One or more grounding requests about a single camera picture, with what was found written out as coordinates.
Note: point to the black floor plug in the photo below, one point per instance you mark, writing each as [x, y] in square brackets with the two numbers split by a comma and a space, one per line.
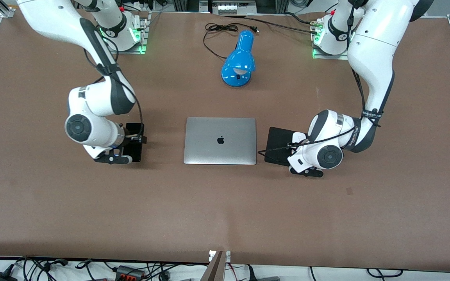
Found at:
[251, 273]

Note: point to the brown camera support post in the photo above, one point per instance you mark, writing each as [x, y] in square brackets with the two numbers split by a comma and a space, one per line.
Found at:
[215, 269]

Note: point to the white power strip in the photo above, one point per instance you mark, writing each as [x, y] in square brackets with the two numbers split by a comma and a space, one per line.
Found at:
[227, 8]

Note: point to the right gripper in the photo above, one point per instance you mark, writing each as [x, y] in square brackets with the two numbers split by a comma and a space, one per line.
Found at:
[133, 137]

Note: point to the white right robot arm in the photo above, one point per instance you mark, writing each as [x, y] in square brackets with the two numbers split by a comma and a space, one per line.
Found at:
[92, 105]

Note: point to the brown tape patch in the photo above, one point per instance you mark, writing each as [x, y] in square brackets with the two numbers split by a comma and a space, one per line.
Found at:
[349, 191]

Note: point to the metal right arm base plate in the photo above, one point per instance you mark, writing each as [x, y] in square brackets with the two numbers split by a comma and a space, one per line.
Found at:
[143, 35]

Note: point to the blue desk lamp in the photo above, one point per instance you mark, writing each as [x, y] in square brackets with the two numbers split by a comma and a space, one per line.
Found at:
[240, 58]

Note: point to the black power adapter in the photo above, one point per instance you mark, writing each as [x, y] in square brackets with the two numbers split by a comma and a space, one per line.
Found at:
[0, 277]

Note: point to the white post bracket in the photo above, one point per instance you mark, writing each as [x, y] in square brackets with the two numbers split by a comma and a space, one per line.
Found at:
[228, 255]

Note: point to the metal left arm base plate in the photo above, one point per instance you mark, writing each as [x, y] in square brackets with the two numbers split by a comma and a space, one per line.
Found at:
[348, 55]

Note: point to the black smartphone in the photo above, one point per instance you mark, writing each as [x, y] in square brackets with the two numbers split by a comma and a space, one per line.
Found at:
[135, 152]

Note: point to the black mouse pad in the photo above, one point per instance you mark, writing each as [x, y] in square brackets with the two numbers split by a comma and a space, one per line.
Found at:
[277, 146]

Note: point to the white computer mouse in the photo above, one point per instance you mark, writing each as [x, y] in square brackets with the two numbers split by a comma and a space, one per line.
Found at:
[298, 136]

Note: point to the silver laptop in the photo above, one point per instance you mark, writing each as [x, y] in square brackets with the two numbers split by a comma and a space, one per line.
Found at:
[209, 152]

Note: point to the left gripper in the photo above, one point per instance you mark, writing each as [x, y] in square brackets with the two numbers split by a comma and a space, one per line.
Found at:
[281, 145]

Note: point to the black box with orange connectors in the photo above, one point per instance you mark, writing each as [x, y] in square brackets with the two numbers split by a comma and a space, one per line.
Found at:
[129, 272]

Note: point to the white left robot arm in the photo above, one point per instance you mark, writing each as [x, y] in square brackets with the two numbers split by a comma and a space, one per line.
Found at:
[373, 50]

